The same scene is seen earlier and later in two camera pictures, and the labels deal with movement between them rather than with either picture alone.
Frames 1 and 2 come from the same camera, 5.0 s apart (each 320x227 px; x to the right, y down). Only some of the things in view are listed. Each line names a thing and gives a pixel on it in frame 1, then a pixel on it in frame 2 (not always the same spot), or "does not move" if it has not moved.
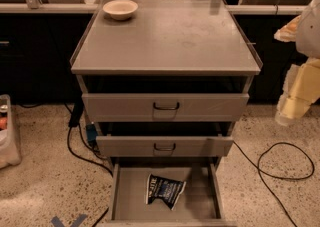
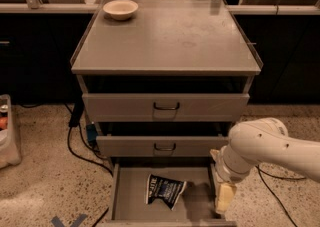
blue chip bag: [163, 189] does not move
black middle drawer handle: [163, 149] does not move
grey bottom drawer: [200, 203] does not move
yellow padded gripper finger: [288, 32] → [214, 154]
